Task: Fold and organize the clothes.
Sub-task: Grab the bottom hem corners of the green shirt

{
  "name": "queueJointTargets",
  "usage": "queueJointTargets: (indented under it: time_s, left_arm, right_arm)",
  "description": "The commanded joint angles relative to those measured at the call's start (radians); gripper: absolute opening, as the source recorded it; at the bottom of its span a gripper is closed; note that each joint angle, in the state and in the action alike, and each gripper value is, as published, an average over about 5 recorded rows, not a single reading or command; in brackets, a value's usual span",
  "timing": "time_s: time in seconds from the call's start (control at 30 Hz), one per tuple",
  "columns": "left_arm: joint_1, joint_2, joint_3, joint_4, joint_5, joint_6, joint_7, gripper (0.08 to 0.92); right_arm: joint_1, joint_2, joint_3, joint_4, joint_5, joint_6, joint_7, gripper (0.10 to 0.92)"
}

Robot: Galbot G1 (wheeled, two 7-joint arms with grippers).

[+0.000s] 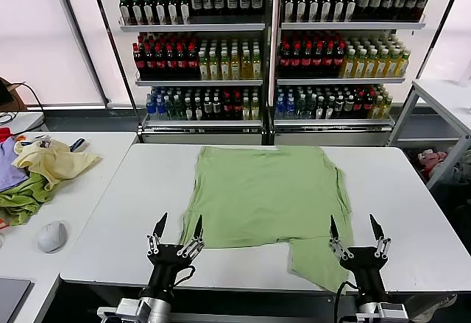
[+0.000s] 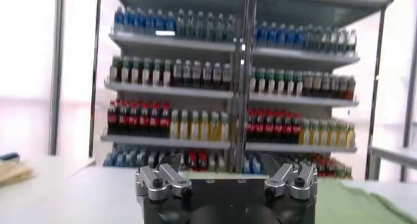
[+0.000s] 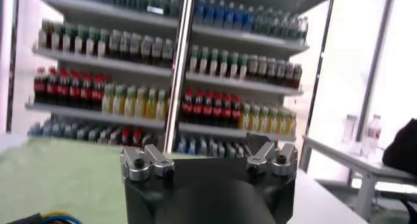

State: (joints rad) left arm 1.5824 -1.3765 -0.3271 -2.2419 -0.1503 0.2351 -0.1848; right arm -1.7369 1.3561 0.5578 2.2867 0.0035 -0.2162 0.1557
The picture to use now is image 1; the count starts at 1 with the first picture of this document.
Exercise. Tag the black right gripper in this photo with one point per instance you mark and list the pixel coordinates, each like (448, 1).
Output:
(366, 268)

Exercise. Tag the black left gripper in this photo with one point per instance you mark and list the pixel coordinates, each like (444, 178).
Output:
(165, 264)

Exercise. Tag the light green shirt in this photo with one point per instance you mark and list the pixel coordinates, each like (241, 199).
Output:
(265, 198)

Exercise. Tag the pink red clothes pile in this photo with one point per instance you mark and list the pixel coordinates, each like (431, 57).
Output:
(428, 159)

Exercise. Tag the grey clothes pile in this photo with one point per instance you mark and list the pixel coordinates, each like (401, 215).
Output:
(461, 174)

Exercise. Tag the grey sneaker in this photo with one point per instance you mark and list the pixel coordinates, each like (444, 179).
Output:
(438, 304)

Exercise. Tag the blue water bottles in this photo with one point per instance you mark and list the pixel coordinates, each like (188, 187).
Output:
(285, 106)
(156, 107)

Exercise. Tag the mixed dark drink bottles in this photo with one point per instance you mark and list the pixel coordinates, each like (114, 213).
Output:
(324, 104)
(195, 106)

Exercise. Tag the yellow tea bottles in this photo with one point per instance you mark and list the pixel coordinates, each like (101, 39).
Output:
(251, 107)
(230, 63)
(380, 106)

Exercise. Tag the red cap cola bottles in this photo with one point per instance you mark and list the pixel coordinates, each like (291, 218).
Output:
(165, 60)
(362, 102)
(232, 106)
(311, 60)

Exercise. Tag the white computer mouse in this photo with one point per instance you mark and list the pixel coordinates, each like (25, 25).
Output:
(51, 236)

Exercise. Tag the blue white striped cloth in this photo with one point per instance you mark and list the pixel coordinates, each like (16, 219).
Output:
(78, 144)

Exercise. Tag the pale yellow garment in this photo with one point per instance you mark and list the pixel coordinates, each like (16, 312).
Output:
(55, 163)

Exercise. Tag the white orange printed garment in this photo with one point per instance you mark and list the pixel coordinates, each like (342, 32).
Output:
(44, 142)

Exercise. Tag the green towel garment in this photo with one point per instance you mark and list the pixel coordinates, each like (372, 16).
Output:
(18, 199)

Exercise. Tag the green cap yellow bottles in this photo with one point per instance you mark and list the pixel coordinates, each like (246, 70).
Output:
(375, 62)

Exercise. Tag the purple garment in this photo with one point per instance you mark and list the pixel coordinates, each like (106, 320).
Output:
(9, 168)

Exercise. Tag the grey laptop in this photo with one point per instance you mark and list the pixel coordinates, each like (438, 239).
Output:
(13, 297)

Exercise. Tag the red garment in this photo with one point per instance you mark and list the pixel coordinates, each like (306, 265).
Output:
(4, 133)

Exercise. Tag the brown cardboard box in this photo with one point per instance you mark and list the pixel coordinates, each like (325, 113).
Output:
(16, 96)

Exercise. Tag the green cap dark bottles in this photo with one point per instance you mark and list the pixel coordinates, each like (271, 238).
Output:
(316, 4)
(154, 4)

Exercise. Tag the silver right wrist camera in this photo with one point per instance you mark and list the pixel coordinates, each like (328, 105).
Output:
(393, 310)

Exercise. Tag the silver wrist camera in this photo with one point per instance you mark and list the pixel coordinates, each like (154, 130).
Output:
(125, 308)
(393, 310)

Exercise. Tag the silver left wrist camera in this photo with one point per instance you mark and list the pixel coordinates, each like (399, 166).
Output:
(125, 308)

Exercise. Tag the white metal frame table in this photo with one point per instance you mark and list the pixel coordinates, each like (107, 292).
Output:
(441, 96)

